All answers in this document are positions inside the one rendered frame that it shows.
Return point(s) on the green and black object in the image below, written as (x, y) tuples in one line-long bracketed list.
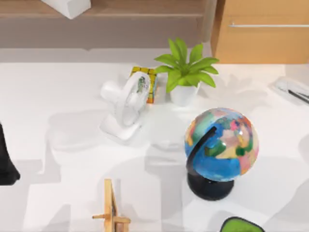
[(241, 226)]

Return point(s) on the wooden cupboard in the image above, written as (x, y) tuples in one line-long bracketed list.
[(260, 43)]

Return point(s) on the wooden open shelf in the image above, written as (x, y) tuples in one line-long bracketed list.
[(103, 24)]

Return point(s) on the white desk fan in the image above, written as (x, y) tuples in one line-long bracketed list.
[(128, 106)]

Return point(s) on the colourful globe on black stand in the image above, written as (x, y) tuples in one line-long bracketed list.
[(222, 145)]

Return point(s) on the green plant in white pot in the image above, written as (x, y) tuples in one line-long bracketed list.
[(184, 72)]

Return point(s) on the wooden framed blackboard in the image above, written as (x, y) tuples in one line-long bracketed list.
[(109, 207)]

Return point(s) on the colourful puzzle cube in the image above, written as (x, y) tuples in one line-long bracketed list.
[(152, 83)]

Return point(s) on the white box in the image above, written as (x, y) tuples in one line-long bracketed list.
[(70, 7)]

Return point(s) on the white stapler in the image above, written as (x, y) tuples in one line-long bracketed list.
[(293, 90)]

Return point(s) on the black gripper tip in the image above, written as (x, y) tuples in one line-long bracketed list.
[(6, 164)]

